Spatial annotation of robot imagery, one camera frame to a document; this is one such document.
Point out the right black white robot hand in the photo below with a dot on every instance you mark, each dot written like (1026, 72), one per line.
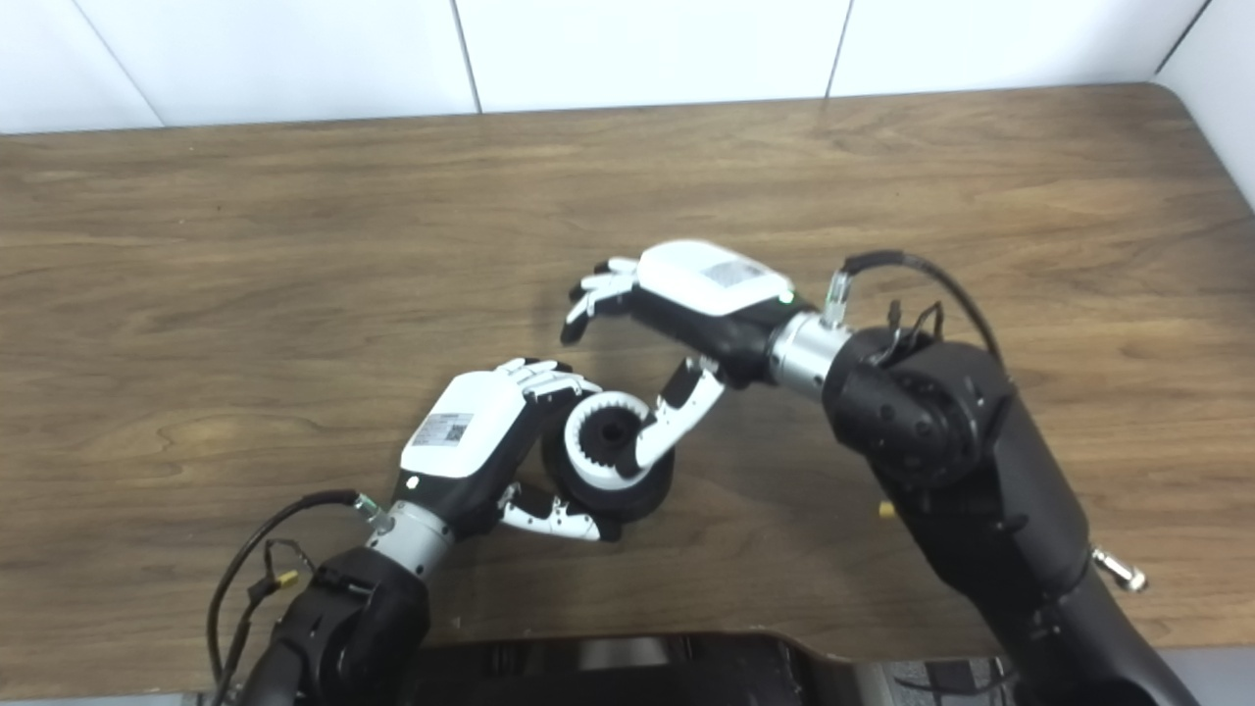
(696, 284)

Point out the black robot torso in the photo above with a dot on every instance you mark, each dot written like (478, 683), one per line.
(686, 677)

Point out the round black plastic part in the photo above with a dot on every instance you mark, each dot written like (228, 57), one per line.
(637, 500)

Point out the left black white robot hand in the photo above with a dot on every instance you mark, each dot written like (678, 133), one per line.
(471, 431)

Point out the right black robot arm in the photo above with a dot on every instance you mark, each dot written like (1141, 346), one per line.
(971, 471)

